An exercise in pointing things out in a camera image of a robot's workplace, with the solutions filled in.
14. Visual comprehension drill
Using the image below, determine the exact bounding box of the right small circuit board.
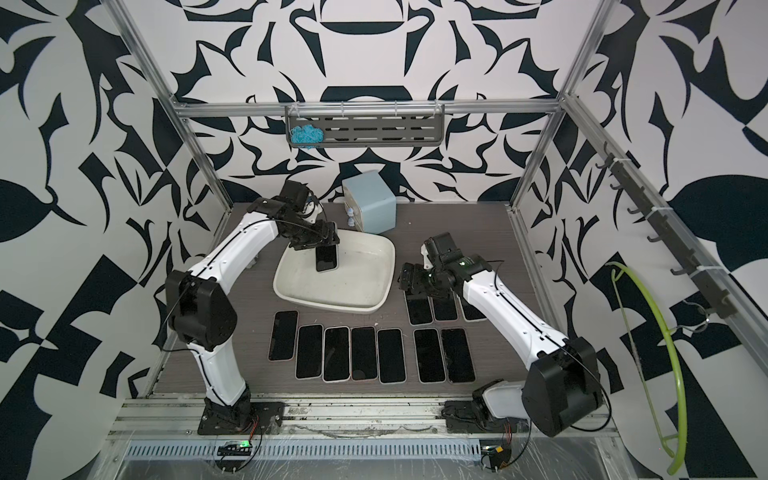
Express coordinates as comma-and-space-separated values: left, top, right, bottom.
480, 445, 511, 472

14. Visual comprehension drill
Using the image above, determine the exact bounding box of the slim black smartphone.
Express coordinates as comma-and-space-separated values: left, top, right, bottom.
414, 329, 446, 384

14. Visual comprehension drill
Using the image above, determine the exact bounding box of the black wall hook rail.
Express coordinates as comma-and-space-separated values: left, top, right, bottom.
596, 141, 738, 319

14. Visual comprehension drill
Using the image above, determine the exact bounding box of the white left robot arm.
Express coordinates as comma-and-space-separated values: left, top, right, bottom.
165, 180, 339, 432

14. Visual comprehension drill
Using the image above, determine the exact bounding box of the left green-lit circuit board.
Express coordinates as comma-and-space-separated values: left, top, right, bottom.
216, 440, 254, 458

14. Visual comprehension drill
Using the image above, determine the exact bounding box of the white plastic storage tub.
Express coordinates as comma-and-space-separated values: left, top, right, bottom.
273, 230, 396, 314

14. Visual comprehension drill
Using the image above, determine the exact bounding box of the white case smartphone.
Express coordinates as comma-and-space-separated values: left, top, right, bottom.
323, 326, 351, 383

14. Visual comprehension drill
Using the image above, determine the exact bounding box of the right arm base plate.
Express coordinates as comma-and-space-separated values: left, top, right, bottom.
440, 400, 529, 434

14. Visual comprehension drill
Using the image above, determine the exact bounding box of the blue mini drawer cabinet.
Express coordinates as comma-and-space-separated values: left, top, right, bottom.
342, 171, 396, 234

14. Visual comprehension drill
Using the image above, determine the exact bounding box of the grey slotted wall rack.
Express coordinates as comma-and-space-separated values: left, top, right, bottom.
284, 102, 446, 148

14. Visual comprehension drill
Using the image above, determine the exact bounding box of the white slotted cable duct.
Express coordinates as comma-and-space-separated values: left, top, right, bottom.
124, 438, 481, 461

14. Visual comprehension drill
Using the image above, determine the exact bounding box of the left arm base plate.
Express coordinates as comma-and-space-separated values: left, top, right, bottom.
197, 399, 286, 436

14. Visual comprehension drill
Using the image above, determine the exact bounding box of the dark smartphone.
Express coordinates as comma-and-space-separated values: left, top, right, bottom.
377, 328, 407, 384
405, 293, 433, 326

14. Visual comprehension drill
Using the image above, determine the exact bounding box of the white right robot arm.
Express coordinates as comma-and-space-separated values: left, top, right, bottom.
398, 232, 608, 437

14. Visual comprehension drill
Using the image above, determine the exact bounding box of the beige case smartphone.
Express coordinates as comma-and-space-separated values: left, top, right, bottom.
268, 310, 299, 362

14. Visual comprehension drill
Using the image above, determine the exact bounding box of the green hoop tube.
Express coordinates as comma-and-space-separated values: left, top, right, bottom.
605, 261, 688, 476

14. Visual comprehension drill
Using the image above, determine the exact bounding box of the blue crumpled cloth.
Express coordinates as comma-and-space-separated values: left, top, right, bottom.
290, 124, 325, 148

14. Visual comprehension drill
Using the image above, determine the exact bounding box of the pink case smartphone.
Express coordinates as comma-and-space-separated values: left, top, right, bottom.
460, 299, 486, 322

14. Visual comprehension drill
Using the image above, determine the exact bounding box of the grey edge smartphone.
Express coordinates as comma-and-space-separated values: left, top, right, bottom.
295, 325, 323, 380

